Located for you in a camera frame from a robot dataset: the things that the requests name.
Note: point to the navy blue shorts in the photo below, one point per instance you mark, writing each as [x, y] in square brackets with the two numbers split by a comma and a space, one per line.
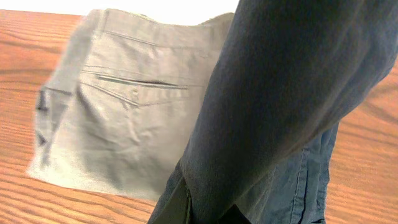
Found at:
[288, 72]

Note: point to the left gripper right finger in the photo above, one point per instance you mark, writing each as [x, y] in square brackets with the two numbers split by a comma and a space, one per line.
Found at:
[233, 216]

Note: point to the folded grey shorts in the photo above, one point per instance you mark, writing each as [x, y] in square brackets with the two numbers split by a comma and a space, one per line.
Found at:
[119, 109]

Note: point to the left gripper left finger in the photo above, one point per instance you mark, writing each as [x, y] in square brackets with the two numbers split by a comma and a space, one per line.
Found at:
[178, 209]

